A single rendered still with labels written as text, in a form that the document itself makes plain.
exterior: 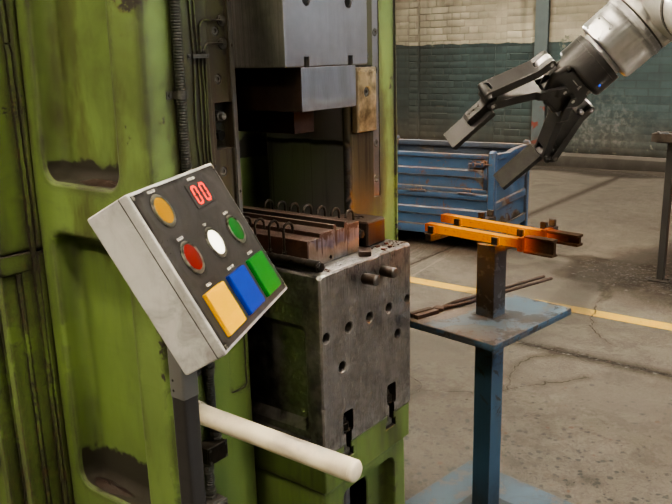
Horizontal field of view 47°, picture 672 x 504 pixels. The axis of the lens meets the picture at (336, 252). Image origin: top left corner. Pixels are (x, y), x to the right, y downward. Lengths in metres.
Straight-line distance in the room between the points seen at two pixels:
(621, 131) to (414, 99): 2.77
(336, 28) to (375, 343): 0.76
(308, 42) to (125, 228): 0.71
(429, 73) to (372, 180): 8.25
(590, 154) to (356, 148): 7.51
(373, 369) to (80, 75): 0.98
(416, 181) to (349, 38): 3.87
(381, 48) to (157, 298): 1.23
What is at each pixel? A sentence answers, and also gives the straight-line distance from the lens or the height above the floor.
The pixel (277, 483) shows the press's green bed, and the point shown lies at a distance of 2.03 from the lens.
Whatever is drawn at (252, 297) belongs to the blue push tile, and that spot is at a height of 1.00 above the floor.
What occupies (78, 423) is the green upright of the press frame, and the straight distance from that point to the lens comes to 2.09.
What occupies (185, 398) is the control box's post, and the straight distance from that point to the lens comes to 1.41.
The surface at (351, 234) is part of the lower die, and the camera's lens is 1.87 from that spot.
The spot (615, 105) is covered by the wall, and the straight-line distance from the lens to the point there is 9.37.
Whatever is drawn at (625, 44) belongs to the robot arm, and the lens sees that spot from 1.05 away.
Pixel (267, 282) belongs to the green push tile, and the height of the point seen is 1.00.
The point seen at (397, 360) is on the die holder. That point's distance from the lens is 2.04.
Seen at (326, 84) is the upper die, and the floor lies 1.33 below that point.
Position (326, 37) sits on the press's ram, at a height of 1.43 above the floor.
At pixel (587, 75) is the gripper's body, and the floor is 1.36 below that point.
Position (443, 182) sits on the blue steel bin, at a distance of 5.55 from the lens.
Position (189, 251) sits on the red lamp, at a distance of 1.21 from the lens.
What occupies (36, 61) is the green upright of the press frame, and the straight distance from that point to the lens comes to 1.89.
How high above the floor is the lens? 1.39
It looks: 15 degrees down
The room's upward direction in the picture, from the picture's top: 2 degrees counter-clockwise
